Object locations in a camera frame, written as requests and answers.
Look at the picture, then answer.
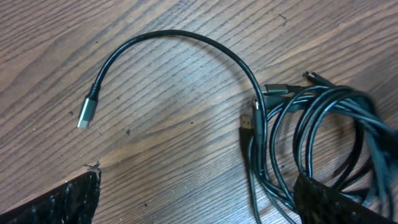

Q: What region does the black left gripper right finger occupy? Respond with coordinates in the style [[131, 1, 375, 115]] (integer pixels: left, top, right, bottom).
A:
[[294, 174, 395, 224]]

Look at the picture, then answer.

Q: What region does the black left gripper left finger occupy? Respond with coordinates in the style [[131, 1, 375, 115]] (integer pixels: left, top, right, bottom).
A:
[[1, 162, 101, 224]]

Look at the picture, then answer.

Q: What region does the black USB-A cable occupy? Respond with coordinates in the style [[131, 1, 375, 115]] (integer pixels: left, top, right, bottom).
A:
[[239, 114, 299, 224]]

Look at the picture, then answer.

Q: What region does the black USB-C cable silver plug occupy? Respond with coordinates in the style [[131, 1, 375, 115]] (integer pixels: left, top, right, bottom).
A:
[[76, 29, 270, 181]]

